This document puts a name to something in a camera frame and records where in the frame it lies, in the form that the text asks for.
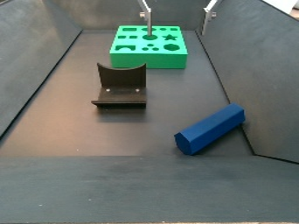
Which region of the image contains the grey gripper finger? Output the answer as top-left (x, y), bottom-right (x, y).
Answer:
top-left (136, 0), bottom-right (153, 36)
top-left (201, 0), bottom-right (218, 35)

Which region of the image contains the blue hexagonal prism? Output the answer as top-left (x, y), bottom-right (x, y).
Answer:
top-left (174, 103), bottom-right (246, 155)

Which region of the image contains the green shape-sorter foam block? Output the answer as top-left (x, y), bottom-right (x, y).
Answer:
top-left (110, 25), bottom-right (189, 69)

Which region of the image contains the black curved cradle stand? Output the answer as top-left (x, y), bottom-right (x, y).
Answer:
top-left (91, 64), bottom-right (147, 107)

